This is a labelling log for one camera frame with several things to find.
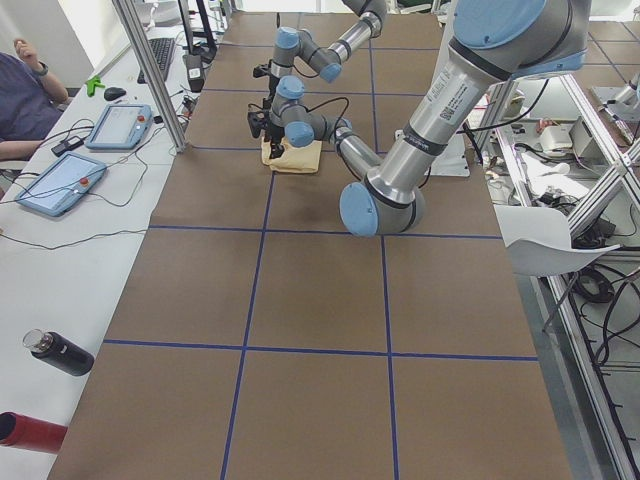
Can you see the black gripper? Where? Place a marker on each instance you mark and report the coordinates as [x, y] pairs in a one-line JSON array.
[[273, 73], [273, 131]]

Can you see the cream long-sleeve printed shirt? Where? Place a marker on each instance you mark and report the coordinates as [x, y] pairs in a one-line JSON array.
[[303, 160]]

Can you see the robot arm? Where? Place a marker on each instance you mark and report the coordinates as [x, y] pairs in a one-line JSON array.
[[325, 59], [492, 42]]

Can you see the black keyboard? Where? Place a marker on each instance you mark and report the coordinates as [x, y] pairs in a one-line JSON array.
[[163, 50]]

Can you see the blue teach pendant far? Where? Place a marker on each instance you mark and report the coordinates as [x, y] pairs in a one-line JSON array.
[[120, 127]]

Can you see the blue teach pendant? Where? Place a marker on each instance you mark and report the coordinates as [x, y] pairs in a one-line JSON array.
[[120, 127], [61, 186]]

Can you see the black computer mouse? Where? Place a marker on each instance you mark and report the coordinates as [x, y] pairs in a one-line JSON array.
[[113, 93]]

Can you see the green plastic part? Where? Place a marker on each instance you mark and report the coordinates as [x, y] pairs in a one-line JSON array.
[[93, 84]]

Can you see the small black device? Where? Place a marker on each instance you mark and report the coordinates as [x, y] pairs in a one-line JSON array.
[[67, 145]]

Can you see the blue teach pendant near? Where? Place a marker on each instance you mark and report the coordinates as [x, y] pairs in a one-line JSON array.
[[61, 186]]

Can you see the seated person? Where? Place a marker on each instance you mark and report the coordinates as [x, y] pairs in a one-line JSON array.
[[30, 98]]

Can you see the white plastic chair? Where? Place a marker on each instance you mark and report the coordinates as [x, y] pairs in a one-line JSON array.
[[539, 243]]

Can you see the black water bottle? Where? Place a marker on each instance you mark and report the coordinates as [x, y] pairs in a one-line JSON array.
[[59, 352]]

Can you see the red cylinder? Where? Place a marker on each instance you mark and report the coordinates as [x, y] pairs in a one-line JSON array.
[[28, 433]]

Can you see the aluminium frame post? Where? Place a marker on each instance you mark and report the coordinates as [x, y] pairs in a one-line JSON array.
[[135, 32]]

